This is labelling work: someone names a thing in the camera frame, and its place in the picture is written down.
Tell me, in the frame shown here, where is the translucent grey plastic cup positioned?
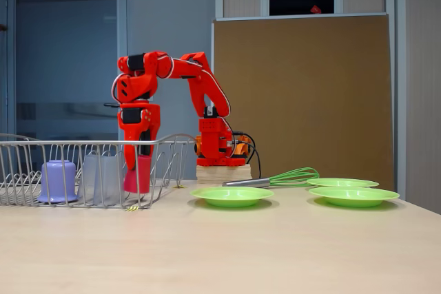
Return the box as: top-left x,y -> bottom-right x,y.
94,154 -> 127,206
77,154 -> 110,205

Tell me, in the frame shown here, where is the green plastic plate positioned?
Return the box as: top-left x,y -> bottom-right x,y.
190,186 -> 276,209
306,178 -> 380,188
308,186 -> 400,209

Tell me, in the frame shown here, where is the brown pin board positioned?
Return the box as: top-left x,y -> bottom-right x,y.
210,13 -> 396,192

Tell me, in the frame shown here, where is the red plastic cup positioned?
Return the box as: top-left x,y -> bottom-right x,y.
123,154 -> 152,194

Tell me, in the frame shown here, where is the wooden base block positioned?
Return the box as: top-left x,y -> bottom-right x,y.
196,165 -> 252,185

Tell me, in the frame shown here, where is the purple plastic mug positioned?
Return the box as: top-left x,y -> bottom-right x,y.
37,159 -> 79,204

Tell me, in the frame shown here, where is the grey glazed door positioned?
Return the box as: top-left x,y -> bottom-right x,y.
6,0 -> 129,143

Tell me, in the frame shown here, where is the green whisk with steel handle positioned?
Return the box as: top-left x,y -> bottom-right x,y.
222,167 -> 320,189

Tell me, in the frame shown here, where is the metal wire dish rack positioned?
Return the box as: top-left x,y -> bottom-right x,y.
0,132 -> 197,209

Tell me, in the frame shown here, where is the black cable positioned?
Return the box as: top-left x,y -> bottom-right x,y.
232,130 -> 263,178

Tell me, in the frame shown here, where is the white servo cable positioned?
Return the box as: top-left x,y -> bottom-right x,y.
112,53 -> 238,143

